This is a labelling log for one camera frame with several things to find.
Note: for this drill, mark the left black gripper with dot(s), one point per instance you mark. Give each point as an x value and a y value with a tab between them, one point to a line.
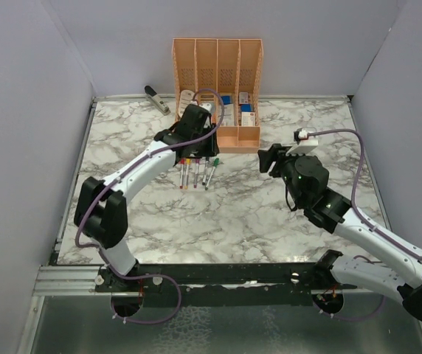
210	150

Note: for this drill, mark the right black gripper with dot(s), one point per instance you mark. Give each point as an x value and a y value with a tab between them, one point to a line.
273	154

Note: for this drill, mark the purple white pen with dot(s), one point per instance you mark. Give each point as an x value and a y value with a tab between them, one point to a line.
196	173

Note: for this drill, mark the yellow white pen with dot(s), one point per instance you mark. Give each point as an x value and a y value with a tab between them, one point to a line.
187	173

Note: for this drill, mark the red white pen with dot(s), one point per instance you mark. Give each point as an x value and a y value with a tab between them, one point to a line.
181	177

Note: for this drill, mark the green white pen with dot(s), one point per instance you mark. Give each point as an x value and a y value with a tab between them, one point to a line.
212	172

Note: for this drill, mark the blue white pen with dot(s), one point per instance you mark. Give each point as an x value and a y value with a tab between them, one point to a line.
206	171

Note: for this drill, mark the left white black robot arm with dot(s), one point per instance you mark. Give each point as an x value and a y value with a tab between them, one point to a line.
102	206

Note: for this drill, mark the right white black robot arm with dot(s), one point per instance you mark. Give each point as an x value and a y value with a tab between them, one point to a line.
399	277

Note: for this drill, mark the white oval card pack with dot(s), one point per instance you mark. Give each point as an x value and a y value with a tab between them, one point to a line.
186	98

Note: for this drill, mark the blue box in organizer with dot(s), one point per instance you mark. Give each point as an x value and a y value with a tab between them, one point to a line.
227	99

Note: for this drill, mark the white red box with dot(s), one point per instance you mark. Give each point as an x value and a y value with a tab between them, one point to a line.
248	119

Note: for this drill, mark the black grey stapler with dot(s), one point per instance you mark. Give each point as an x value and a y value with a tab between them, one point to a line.
156	100

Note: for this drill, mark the orange plastic desk organizer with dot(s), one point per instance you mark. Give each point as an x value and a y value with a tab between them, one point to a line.
230	67

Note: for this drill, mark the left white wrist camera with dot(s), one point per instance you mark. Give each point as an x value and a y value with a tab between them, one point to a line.
209	106

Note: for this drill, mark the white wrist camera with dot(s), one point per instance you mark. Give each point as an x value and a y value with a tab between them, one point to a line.
305	143
209	106

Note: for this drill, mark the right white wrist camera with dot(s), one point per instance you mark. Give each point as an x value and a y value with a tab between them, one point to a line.
305	143

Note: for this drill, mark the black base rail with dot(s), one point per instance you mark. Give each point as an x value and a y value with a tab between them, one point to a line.
221	284

